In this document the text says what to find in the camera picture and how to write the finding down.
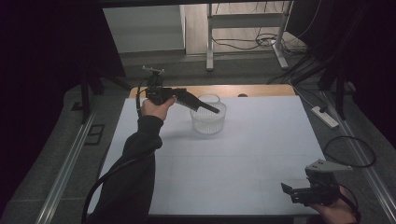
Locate metal floor rail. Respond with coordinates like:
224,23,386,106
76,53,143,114
35,106,97,224
321,91,396,223

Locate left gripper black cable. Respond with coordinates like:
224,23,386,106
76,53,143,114
80,79,157,224

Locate black looped cable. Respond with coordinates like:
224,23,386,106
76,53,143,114
322,135,377,169

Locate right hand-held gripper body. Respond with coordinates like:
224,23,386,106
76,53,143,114
291,159,355,207

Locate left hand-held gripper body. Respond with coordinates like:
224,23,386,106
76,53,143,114
142,65,177,106

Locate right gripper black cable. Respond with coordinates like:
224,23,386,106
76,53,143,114
323,180,362,222

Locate wooden table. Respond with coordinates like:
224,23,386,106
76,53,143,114
129,83,296,99

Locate white desk frame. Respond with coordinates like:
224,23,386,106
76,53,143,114
205,0,294,72

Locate white plastic basket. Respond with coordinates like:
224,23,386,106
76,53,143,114
190,92,228,135

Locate person's right hand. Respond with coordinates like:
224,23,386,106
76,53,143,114
309,186,360,224

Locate white table cover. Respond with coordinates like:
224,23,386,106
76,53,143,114
87,95,327,217

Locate tangle of black cables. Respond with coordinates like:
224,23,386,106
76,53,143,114
212,29,307,57

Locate person's left hand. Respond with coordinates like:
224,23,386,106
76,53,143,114
140,95,177,122

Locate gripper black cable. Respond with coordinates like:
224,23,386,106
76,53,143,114
323,180,362,222
80,79,157,224

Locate black tripod stand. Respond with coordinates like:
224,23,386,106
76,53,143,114
78,68,134,125
292,59,356,121

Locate white power strip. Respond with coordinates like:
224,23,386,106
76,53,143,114
310,105,340,130

